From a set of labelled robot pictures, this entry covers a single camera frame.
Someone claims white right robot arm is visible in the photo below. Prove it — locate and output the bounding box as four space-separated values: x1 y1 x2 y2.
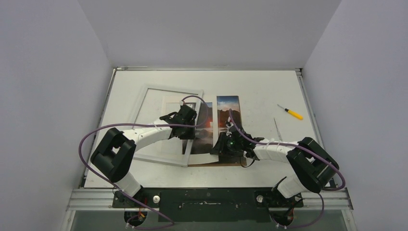
210 126 339 206

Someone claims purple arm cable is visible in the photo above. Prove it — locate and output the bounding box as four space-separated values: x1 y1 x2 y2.
224 108 347 230
78 95 210 231

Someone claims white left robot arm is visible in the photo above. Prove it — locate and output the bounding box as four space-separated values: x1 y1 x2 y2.
90 105 197 207

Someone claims sunset landscape photo print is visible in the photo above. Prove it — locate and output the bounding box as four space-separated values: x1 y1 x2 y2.
182 95 242 166

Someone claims yellow handle screwdriver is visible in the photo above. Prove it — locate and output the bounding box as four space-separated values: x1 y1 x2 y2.
277 104 303 120

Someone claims clear handle screwdriver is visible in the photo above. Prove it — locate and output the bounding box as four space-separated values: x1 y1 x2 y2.
274 118 282 141

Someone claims brown fibreboard backing board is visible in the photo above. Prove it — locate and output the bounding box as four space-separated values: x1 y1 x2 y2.
188 155 247 167

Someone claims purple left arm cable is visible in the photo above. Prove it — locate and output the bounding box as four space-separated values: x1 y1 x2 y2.
78 95 210 231

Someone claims aluminium table front rail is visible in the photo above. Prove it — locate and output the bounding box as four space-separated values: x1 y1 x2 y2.
67 188 354 211

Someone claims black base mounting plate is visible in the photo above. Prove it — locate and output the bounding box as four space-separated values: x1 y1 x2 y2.
111 187 304 223

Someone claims white picture frame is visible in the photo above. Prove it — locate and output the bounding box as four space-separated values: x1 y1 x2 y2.
130 84 204 167

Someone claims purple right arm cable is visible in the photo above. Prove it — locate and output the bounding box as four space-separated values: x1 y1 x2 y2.
224 108 347 230

